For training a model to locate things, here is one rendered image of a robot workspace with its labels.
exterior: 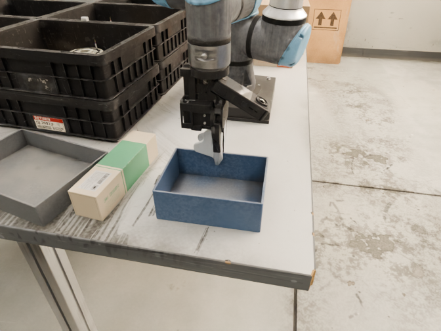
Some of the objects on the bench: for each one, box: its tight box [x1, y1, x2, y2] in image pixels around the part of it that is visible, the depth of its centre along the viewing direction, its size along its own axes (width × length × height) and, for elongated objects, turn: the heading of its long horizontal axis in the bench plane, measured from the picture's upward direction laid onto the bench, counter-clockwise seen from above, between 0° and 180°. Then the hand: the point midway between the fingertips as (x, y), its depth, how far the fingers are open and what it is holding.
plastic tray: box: [0, 128, 108, 227], centre depth 72 cm, size 27×20×5 cm
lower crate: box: [156, 42, 189, 97], centre depth 121 cm, size 40×30×12 cm
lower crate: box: [0, 64, 161, 141], centre depth 97 cm, size 40×30×12 cm
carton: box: [68, 130, 158, 221], centre depth 71 cm, size 24×6×6 cm, turn 163°
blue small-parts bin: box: [152, 148, 268, 232], centre depth 66 cm, size 20×15×7 cm
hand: (220, 158), depth 71 cm, fingers closed
